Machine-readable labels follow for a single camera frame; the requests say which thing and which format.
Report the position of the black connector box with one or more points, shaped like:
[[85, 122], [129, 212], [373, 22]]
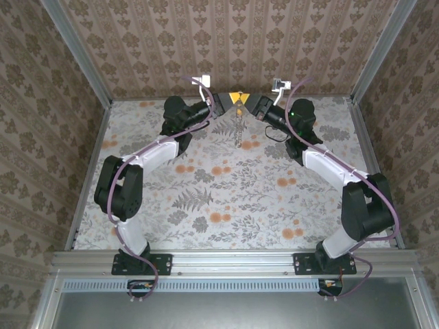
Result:
[[331, 286], [140, 286]]

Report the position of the grey metal panel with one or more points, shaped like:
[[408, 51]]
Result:
[[240, 312]]

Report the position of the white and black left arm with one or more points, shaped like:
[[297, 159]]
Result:
[[154, 154]]

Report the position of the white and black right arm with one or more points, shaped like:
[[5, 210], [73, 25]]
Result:
[[329, 168]]

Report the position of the white camera bracket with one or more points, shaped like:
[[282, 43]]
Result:
[[203, 94], [278, 97]]

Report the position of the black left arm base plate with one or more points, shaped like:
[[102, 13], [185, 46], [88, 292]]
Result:
[[164, 264]]

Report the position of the floral patterned table cover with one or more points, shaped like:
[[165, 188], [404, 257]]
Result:
[[223, 192]]

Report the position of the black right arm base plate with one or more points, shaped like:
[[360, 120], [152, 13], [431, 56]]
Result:
[[302, 264]]

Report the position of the aluminium table side rail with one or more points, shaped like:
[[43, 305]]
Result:
[[97, 137], [364, 137]]

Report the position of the white right camera bracket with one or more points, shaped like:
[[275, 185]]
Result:
[[278, 97]]

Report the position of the aluminium mounting rail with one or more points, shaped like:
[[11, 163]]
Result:
[[233, 264]]

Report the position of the aluminium frame bar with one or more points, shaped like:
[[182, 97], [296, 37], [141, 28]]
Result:
[[420, 301], [46, 301]]

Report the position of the aluminium frame post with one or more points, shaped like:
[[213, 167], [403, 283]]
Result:
[[381, 51], [78, 51]]

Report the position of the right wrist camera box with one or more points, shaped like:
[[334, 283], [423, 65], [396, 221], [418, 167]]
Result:
[[281, 85]]

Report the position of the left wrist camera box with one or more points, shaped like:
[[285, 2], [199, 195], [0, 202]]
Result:
[[205, 80]]

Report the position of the white left camera bracket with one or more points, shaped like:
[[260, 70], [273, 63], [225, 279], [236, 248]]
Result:
[[203, 94]]

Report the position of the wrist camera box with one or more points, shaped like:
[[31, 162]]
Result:
[[281, 85], [205, 80]]

